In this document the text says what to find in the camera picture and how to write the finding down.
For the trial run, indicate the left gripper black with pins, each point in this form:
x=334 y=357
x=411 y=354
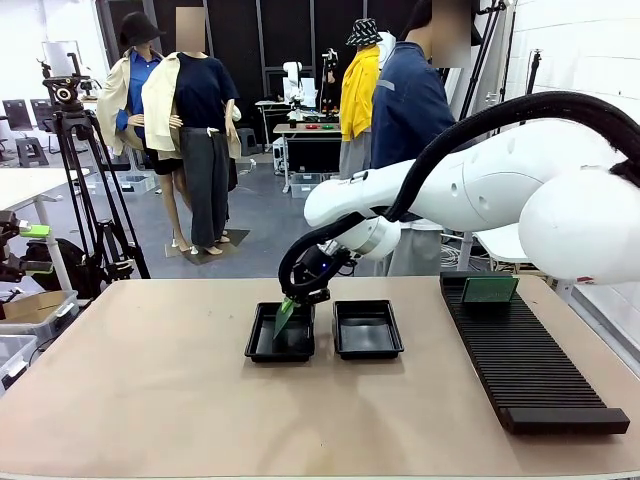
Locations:
x=7 y=250

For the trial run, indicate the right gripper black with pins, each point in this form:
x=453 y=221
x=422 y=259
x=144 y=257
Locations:
x=322 y=265

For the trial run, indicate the green circuit board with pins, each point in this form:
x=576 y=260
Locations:
x=282 y=325
x=490 y=290

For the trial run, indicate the black ESD tray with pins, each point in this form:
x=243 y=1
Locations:
x=300 y=345
x=367 y=330

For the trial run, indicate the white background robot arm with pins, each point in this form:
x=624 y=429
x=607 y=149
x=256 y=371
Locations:
x=295 y=80

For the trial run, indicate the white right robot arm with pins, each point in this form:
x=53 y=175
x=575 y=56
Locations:
x=500 y=185

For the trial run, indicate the black bag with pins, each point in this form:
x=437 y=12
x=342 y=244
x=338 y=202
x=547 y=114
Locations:
x=75 y=265

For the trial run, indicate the brown cardboard box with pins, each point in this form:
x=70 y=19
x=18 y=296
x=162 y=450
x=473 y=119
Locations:
x=35 y=302

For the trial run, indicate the white height-adjustable desk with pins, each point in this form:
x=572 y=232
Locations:
x=30 y=185

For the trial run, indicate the clear plastic storage bin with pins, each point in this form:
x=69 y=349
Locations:
x=15 y=350
x=137 y=184
x=306 y=186
x=30 y=330

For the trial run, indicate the dark floor mat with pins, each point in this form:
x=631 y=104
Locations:
x=235 y=237

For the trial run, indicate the black step stool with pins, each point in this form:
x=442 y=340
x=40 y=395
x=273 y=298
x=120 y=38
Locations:
x=31 y=150

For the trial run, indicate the dark monitor screen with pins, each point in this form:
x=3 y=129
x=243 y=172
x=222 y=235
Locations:
x=41 y=114
x=16 y=115

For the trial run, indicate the grey step stool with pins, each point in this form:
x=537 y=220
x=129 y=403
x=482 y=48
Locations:
x=247 y=140

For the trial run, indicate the table with red green discs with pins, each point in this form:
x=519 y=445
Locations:
x=305 y=129

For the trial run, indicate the mannequin black hat blue shirt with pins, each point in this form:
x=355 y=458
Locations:
x=132 y=75

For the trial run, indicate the white long table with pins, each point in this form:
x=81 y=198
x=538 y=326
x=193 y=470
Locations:
x=500 y=240

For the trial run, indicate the person in denim jacket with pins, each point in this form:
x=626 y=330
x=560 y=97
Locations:
x=405 y=110

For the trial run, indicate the mannequin yellow hoodie bucket hat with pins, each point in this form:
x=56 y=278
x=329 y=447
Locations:
x=357 y=90

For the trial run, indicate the mannequin navy shirt grey trousers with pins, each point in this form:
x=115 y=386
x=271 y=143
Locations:
x=200 y=90

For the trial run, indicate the black slotted board rack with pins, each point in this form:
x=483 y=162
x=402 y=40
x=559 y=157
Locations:
x=525 y=360

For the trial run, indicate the black slanted pole stand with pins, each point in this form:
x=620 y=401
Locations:
x=484 y=54

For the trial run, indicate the black light stand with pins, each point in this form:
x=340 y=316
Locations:
x=535 y=70

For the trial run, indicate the black camera tripod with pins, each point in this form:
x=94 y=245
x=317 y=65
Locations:
x=67 y=150

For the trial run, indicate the black camera stand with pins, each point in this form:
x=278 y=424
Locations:
x=330 y=75

